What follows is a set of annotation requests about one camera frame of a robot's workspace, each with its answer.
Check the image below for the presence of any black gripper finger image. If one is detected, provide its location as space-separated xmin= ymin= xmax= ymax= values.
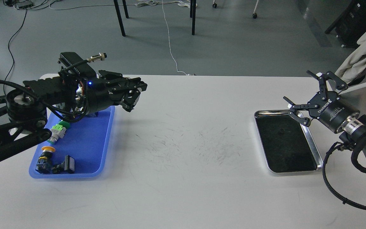
xmin=113 ymin=89 xmax=141 ymax=113
xmin=283 ymin=96 xmax=317 ymax=127
xmin=306 ymin=70 xmax=349 ymax=102
xmin=98 ymin=70 xmax=148 ymax=96

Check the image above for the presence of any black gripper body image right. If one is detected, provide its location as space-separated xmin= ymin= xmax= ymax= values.
xmin=308 ymin=91 xmax=360 ymax=133

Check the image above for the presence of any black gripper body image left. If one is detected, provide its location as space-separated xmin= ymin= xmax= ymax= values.
xmin=86 ymin=78 xmax=116 ymax=114

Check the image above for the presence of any silver metal tray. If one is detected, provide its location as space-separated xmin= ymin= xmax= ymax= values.
xmin=254 ymin=110 xmax=323 ymax=176

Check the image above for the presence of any blue plastic tray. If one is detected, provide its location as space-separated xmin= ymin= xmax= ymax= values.
xmin=29 ymin=106 xmax=116 ymax=179

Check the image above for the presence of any beige cloth on chair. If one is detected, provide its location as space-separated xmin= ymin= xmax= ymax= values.
xmin=335 ymin=32 xmax=366 ymax=84

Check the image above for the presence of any black cabinet background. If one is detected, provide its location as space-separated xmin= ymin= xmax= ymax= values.
xmin=324 ymin=0 xmax=366 ymax=48

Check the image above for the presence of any black table leg left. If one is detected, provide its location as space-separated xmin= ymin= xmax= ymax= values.
xmin=113 ymin=0 xmax=129 ymax=37

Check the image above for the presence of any black table leg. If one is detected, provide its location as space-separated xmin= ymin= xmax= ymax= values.
xmin=189 ymin=0 xmax=197 ymax=35
xmin=113 ymin=0 xmax=129 ymax=37

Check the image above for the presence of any black table leg right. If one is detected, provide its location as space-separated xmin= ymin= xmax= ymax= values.
xmin=189 ymin=0 xmax=197 ymax=35

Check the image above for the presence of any green push button switch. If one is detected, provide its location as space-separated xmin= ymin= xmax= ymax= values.
xmin=57 ymin=120 xmax=70 ymax=129

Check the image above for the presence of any light green selector switch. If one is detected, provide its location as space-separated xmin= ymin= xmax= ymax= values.
xmin=47 ymin=124 xmax=67 ymax=144

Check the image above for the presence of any black rectangular switch block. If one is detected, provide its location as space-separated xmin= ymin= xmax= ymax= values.
xmin=52 ymin=155 xmax=75 ymax=174

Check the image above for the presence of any black braided arm cable right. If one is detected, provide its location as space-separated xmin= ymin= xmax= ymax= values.
xmin=322 ymin=142 xmax=366 ymax=215

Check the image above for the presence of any yellow push button switch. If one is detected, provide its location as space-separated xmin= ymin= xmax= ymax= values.
xmin=35 ymin=146 xmax=56 ymax=174

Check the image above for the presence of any black floor cable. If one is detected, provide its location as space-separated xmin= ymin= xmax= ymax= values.
xmin=3 ymin=0 xmax=56 ymax=96

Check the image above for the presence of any white floor cable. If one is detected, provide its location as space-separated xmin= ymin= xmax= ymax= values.
xmin=135 ymin=0 xmax=198 ymax=76

